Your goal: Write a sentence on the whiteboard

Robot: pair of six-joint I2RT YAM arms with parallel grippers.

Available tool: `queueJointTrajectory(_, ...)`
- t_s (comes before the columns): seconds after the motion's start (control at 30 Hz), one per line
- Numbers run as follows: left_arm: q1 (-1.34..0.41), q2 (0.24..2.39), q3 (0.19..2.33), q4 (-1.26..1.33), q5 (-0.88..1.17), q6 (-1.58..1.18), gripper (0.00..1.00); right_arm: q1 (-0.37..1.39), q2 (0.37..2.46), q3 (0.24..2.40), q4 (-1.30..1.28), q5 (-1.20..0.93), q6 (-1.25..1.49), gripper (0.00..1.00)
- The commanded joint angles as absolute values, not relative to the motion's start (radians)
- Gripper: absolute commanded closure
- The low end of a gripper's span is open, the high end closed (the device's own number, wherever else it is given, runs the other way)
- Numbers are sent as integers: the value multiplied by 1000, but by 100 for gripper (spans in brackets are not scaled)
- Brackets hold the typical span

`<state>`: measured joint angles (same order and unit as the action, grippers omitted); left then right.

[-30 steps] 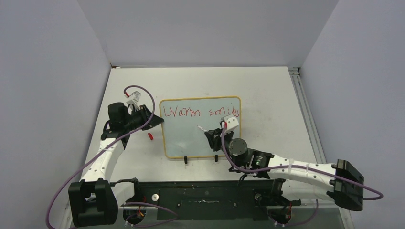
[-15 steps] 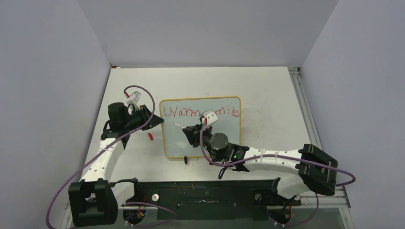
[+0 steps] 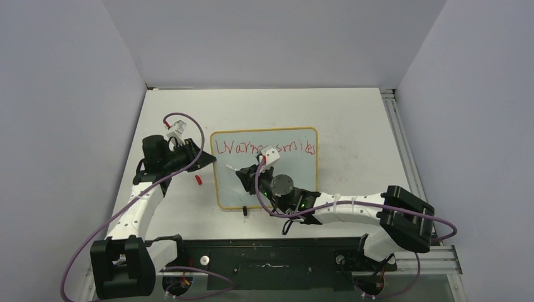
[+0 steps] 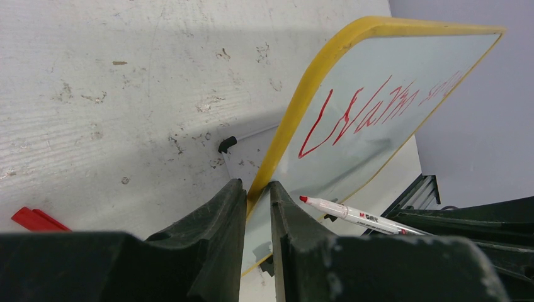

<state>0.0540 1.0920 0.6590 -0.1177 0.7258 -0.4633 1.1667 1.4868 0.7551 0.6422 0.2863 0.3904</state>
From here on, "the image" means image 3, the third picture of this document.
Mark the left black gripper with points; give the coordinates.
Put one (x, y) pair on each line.
(191, 150)

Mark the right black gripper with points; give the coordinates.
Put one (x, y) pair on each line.
(249, 175)

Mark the white red marker pen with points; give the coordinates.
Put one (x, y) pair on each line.
(232, 168)

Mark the yellow-framed whiteboard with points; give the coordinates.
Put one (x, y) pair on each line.
(298, 148)

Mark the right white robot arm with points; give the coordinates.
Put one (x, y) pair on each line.
(400, 220)

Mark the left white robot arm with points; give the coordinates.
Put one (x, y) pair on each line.
(125, 264)

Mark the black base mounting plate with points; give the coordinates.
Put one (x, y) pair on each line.
(276, 264)

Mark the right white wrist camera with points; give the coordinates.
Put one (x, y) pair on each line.
(268, 155)

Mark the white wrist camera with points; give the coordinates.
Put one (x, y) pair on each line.
(268, 155)
(176, 130)

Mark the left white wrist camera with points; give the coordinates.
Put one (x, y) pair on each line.
(176, 130)

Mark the aluminium rail frame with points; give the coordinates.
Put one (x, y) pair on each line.
(399, 133)

